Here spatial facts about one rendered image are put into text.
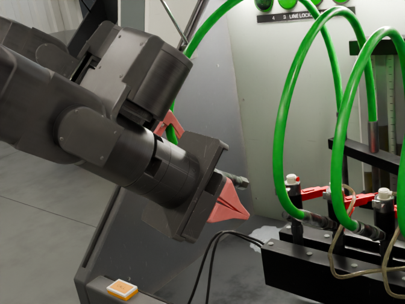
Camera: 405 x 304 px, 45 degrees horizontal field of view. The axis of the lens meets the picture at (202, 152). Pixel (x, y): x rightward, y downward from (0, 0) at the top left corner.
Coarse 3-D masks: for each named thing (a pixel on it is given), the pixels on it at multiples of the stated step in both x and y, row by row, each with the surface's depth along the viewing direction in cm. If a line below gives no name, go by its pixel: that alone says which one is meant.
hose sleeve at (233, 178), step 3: (216, 171) 82; (219, 171) 82; (222, 171) 83; (222, 174) 83; (225, 174) 83; (228, 174) 84; (231, 174) 84; (228, 177) 83; (231, 177) 84; (234, 177) 84; (237, 177) 85; (231, 180) 84; (234, 180) 84; (237, 180) 85; (240, 180) 85; (234, 183) 84; (237, 183) 85; (240, 183) 85; (237, 186) 85
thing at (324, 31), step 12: (228, 0) 77; (240, 0) 78; (300, 0) 85; (216, 12) 76; (312, 12) 87; (204, 24) 75; (324, 36) 90; (192, 48) 75; (336, 60) 92; (336, 72) 93; (336, 84) 94; (336, 96) 95; (168, 132) 76
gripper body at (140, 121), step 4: (120, 112) 72; (124, 112) 72; (128, 112) 72; (128, 116) 72; (132, 116) 73; (136, 116) 73; (136, 120) 73; (140, 120) 71; (144, 120) 71; (140, 124) 71; (144, 124) 75; (148, 124) 75
